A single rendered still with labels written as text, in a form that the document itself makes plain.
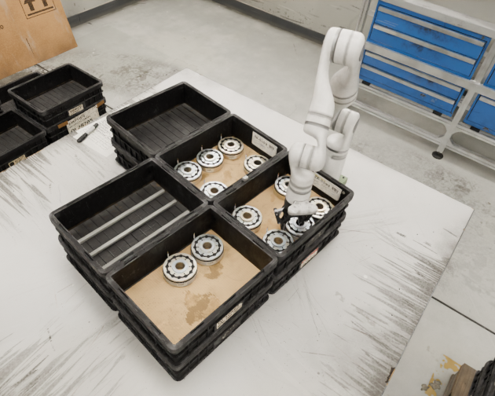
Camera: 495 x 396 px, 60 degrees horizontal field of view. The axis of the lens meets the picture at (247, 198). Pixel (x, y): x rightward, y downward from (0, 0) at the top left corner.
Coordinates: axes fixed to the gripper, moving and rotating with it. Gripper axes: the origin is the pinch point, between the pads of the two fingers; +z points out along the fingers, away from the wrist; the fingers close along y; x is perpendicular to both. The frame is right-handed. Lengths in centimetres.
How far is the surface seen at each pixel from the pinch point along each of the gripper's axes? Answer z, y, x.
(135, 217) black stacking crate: 3, 51, -11
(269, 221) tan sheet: 2.3, 6.2, -4.5
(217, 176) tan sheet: 2.3, 21.6, -27.9
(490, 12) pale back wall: 13, -199, -193
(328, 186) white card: -4.5, -16.3, -12.7
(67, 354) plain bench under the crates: 15, 72, 29
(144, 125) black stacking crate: 2, 48, -61
